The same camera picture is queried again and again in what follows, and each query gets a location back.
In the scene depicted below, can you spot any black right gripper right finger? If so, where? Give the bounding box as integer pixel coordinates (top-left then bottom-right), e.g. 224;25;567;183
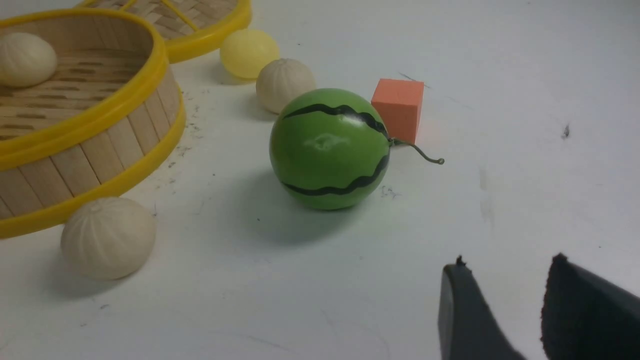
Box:
541;253;640;360

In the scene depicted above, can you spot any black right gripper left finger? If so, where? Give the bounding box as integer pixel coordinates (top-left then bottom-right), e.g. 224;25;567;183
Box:
438;255;525;360

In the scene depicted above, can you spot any white bun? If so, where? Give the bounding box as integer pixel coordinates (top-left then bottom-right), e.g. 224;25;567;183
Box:
60;197;157;281
255;58;317;114
0;32;58;88

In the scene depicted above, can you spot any yellow bun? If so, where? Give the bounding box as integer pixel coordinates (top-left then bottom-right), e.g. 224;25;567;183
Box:
219;28;281;80

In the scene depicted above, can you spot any bamboo steamer lid yellow rim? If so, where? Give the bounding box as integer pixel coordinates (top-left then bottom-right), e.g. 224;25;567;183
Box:
78;0;253;64

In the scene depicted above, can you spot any bamboo steamer tray yellow rim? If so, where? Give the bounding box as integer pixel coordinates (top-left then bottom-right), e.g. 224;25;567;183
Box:
0;7;186;239

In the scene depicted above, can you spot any green toy watermelon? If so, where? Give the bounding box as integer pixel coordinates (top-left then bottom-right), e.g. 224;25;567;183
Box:
269;88;445;211

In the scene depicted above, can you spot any orange foam cube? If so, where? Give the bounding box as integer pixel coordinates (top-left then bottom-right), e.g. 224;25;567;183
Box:
371;79;425;144

